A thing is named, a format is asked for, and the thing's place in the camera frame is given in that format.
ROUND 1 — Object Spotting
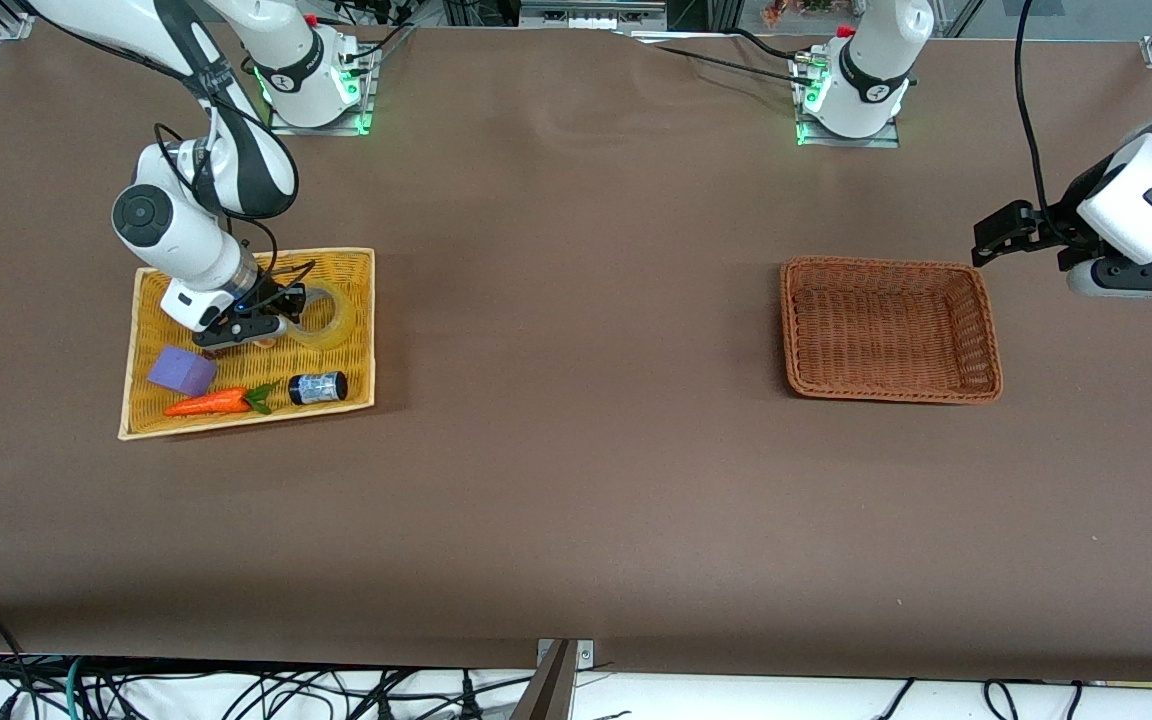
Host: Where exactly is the clear yellowish tape roll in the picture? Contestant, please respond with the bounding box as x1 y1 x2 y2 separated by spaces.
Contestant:
276 279 346 350

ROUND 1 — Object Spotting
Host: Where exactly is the small black bottle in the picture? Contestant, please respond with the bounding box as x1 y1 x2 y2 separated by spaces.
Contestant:
288 371 349 406

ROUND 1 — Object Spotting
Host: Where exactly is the yellow wicker basket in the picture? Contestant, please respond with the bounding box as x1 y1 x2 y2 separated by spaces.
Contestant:
117 247 378 441

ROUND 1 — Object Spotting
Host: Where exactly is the purple foam block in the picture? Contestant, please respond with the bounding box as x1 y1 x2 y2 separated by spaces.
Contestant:
146 345 219 397

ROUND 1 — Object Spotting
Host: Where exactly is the orange toy carrot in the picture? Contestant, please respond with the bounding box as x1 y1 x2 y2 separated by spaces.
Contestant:
163 384 279 418

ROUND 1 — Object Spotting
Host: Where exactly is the brown wicker basket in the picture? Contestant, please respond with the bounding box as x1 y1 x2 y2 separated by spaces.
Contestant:
780 256 1004 405

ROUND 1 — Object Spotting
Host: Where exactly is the grey background box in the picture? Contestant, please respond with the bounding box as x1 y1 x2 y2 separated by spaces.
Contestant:
519 0 667 29

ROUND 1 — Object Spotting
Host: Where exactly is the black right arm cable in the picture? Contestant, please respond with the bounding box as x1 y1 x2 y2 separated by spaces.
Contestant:
154 75 317 301

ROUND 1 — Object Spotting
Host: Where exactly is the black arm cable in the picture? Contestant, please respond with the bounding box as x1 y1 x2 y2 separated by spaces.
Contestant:
1013 0 1072 226
154 75 317 301

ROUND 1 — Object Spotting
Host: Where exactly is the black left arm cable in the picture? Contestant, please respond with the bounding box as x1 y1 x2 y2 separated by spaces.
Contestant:
1013 0 1072 226

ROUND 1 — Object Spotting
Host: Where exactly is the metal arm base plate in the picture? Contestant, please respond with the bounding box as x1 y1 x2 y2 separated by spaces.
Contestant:
268 45 377 136
794 55 902 149

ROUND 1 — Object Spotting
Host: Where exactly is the black table cable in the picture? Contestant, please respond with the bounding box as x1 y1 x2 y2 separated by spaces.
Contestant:
636 42 817 86
726 27 812 61

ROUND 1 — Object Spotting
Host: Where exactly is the metal table edge bracket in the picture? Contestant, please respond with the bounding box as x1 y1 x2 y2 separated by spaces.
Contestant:
536 638 597 720

